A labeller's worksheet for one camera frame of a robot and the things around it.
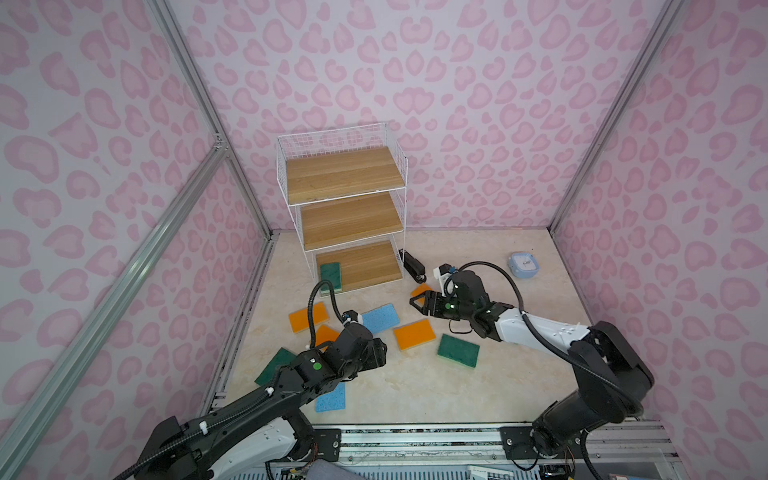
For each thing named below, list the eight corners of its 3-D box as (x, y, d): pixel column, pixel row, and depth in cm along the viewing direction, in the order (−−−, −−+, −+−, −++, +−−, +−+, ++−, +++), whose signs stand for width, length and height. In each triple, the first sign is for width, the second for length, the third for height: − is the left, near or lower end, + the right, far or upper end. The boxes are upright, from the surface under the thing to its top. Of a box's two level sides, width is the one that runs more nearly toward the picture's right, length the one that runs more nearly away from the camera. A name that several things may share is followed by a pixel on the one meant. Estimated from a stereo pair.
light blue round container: (511, 278, 108) (514, 272, 105) (505, 258, 114) (508, 252, 111) (538, 278, 108) (542, 272, 105) (530, 258, 114) (534, 252, 111)
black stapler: (420, 285, 105) (420, 279, 102) (395, 259, 113) (394, 252, 110) (430, 279, 107) (431, 273, 104) (404, 253, 114) (404, 247, 111)
